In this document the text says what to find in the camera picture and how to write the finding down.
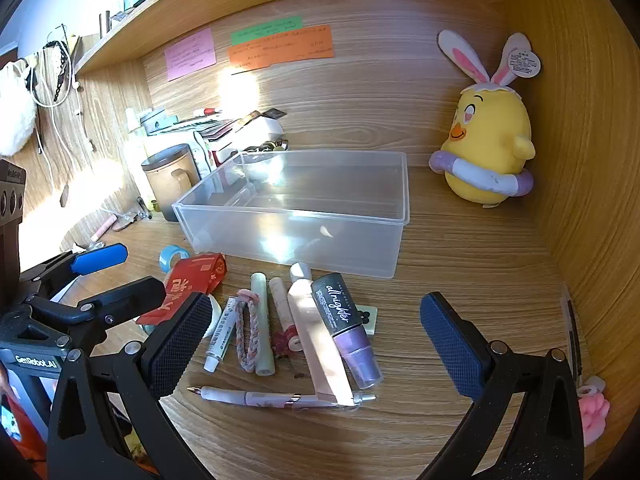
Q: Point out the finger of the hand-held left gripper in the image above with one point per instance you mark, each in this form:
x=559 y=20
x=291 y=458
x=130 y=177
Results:
x=100 y=259
x=130 y=292

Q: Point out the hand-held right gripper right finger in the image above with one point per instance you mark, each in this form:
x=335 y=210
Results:
x=450 y=345

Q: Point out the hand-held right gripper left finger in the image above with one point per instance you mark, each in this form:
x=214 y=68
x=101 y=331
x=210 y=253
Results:
x=180 y=345

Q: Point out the pale blue tape roll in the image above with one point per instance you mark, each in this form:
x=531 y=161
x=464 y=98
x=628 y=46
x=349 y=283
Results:
x=166 y=259

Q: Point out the red foil packet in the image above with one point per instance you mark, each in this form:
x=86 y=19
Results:
x=195 y=272

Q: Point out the purple bottle with black cap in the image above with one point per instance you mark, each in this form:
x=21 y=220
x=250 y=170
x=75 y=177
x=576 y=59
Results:
x=350 y=335

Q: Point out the slim pink lip tube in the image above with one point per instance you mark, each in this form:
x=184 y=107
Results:
x=280 y=305

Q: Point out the large pink cosmetic tube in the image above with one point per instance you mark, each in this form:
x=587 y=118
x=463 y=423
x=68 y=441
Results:
x=320 y=345

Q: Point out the clear plastic storage box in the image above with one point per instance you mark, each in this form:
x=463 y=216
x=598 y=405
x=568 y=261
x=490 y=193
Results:
x=300 y=240

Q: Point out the pink stick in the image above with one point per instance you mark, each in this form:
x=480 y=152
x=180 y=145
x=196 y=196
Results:
x=103 y=229

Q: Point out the white ointment tube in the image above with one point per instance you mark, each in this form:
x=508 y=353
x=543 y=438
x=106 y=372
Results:
x=220 y=340

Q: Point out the eyeglasses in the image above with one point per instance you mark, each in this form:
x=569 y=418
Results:
x=125 y=220

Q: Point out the small paw sticker card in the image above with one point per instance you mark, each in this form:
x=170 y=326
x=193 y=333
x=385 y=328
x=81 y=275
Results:
x=368 y=317

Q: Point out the pink ballpoint pen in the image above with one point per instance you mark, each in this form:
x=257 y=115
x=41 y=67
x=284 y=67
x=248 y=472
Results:
x=250 y=397

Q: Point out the brown lidded mug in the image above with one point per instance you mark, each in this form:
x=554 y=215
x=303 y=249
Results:
x=167 y=185

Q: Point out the pale green stick tube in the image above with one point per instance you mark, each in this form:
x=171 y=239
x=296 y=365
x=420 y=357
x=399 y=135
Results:
x=260 y=282

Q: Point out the pale blue case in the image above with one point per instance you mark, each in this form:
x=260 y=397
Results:
x=157 y=121

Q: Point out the pink paw squishy toy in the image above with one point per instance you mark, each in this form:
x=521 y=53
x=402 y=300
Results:
x=592 y=410

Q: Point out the stack of papers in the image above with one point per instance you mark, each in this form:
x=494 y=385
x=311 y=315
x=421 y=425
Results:
x=200 y=122

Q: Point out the white fluffy bag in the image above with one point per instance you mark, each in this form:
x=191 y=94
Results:
x=15 y=110

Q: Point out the red and white marker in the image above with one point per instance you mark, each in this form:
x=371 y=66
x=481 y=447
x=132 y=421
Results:
x=207 y=110

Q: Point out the glass bowl of beads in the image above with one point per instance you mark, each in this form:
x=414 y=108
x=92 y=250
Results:
x=270 y=147

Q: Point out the white card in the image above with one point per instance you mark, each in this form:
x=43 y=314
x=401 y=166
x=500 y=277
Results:
x=260 y=132

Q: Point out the yellow chick plush toy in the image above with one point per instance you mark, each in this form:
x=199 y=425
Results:
x=485 y=130

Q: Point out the pink paper note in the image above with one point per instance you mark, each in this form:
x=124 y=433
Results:
x=190 y=55

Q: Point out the orange paper note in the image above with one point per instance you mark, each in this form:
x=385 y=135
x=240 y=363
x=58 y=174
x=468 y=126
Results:
x=280 y=52

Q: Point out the green paper note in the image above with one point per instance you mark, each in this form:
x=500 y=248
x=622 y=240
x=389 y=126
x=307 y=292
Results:
x=265 y=30

